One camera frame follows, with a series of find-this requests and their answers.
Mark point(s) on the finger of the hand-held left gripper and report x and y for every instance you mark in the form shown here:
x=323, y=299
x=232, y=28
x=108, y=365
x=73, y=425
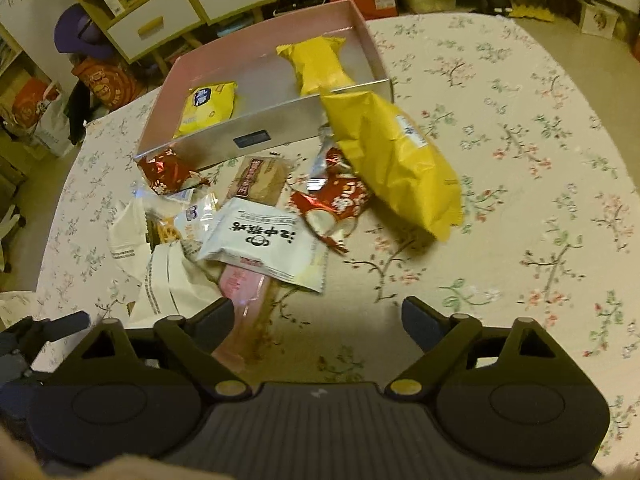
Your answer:
x=62, y=325

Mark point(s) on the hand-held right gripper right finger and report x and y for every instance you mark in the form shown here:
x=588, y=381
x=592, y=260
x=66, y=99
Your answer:
x=422, y=325

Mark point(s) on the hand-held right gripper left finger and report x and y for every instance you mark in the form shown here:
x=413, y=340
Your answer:
x=215, y=325

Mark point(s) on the clear long bread packet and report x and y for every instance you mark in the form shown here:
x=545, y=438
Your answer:
x=247, y=310

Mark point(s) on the white striped pouch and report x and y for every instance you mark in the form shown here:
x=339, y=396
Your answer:
x=127, y=240
x=170, y=285

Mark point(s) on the white black-print snack packet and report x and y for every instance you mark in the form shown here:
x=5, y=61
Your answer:
x=260, y=247

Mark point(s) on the orange white cracker packet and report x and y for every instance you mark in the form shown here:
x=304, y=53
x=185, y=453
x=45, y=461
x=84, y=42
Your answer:
x=175, y=227

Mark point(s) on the red snack packet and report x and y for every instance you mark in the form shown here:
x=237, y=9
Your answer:
x=165, y=172
x=335, y=202

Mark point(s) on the brown cake packet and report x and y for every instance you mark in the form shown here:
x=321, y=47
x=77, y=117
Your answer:
x=257, y=177

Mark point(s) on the large yellow chip bag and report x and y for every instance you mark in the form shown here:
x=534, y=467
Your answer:
x=395, y=160

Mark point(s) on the white cardboard snack box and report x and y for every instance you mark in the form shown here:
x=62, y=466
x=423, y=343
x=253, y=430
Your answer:
x=280, y=125

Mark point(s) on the white orange paper bag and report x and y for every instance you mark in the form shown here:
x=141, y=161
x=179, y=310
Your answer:
x=40, y=115

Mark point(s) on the small yellow blue-label packet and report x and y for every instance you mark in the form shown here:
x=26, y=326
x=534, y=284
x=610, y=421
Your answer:
x=207, y=107

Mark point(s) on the orange printed bag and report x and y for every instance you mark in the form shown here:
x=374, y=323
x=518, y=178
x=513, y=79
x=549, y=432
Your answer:
x=107, y=85

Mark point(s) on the long yellow snack bag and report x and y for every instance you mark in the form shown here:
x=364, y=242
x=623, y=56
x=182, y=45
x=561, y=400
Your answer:
x=320, y=62

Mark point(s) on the clear storage bin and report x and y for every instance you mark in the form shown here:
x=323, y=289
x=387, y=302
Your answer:
x=430, y=1

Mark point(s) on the red box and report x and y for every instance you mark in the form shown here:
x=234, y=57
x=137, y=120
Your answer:
x=375, y=4

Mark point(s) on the small white carton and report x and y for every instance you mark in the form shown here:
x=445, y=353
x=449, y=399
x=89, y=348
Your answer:
x=115, y=1

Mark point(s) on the yellow toy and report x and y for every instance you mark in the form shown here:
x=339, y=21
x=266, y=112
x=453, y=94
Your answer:
x=532, y=12

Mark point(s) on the white flower-print box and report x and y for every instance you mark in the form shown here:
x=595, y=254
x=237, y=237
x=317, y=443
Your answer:
x=600, y=20

